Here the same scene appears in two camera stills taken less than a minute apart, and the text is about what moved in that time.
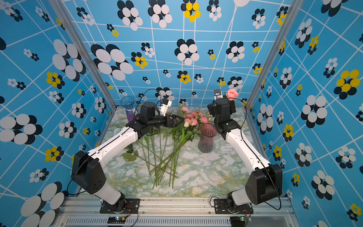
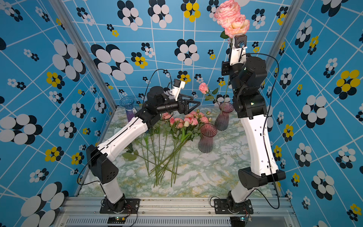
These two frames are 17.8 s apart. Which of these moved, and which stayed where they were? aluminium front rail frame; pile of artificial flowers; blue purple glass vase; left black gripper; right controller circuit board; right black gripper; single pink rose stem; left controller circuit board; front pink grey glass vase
Moved: right black gripper; left black gripper; single pink rose stem
Stayed: aluminium front rail frame; left controller circuit board; front pink grey glass vase; right controller circuit board; pile of artificial flowers; blue purple glass vase
